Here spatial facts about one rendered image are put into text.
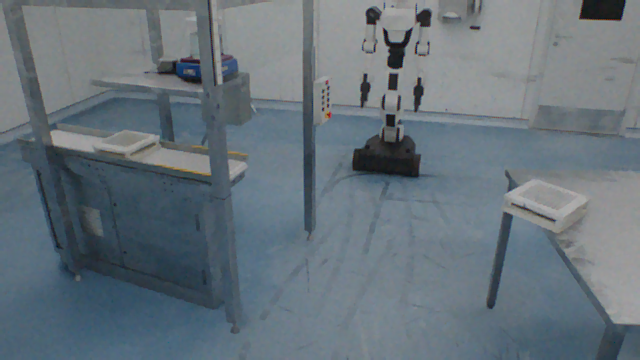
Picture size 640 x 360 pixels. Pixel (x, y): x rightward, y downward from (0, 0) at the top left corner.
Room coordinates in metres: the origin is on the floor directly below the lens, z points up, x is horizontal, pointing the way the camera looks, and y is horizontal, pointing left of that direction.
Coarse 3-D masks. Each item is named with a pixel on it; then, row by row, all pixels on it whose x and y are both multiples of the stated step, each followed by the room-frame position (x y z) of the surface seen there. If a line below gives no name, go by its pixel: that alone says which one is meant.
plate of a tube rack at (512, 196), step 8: (528, 184) 1.80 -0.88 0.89; (512, 192) 1.72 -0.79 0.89; (512, 200) 1.67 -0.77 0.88; (520, 200) 1.65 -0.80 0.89; (528, 200) 1.65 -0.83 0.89; (576, 200) 1.65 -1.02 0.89; (584, 200) 1.65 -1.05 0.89; (528, 208) 1.62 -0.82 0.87; (536, 208) 1.60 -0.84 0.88; (544, 208) 1.59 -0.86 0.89; (568, 208) 1.59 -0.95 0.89; (576, 208) 1.59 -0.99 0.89; (552, 216) 1.55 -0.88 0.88; (560, 216) 1.53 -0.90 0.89; (568, 216) 1.54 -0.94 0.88
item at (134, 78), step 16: (144, 64) 2.45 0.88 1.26; (96, 80) 2.12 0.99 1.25; (112, 80) 2.10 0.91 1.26; (128, 80) 2.10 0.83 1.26; (144, 80) 2.10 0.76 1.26; (160, 80) 2.09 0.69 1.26; (176, 80) 2.09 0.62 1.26; (192, 80) 2.09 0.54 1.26; (240, 80) 2.16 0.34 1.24; (192, 96) 1.91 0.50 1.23
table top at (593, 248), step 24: (576, 192) 1.87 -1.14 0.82; (600, 192) 1.86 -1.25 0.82; (624, 192) 1.86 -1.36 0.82; (600, 216) 1.65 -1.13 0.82; (624, 216) 1.65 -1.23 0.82; (552, 240) 1.50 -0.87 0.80; (576, 240) 1.47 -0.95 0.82; (600, 240) 1.47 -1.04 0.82; (624, 240) 1.47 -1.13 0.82; (576, 264) 1.32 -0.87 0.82; (600, 264) 1.32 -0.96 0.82; (624, 264) 1.32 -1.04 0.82; (600, 288) 1.19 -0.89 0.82; (624, 288) 1.19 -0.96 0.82; (600, 312) 1.11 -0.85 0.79; (624, 312) 1.08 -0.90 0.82
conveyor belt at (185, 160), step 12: (60, 132) 2.66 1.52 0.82; (72, 132) 2.66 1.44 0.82; (60, 144) 2.46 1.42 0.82; (72, 144) 2.46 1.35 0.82; (84, 144) 2.46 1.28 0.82; (144, 156) 2.28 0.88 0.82; (156, 156) 2.28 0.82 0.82; (168, 156) 2.28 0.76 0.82; (180, 156) 2.28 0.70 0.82; (192, 156) 2.28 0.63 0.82; (204, 156) 2.28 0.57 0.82; (192, 168) 2.13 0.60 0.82; (204, 168) 2.13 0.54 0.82; (240, 168) 2.15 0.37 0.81
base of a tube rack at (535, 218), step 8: (504, 208) 1.69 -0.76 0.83; (512, 208) 1.67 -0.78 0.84; (520, 208) 1.67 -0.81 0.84; (520, 216) 1.64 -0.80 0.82; (528, 216) 1.62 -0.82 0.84; (536, 216) 1.61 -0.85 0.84; (576, 216) 1.61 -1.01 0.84; (544, 224) 1.56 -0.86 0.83; (552, 224) 1.55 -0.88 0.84; (568, 224) 1.56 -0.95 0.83; (560, 232) 1.52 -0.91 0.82
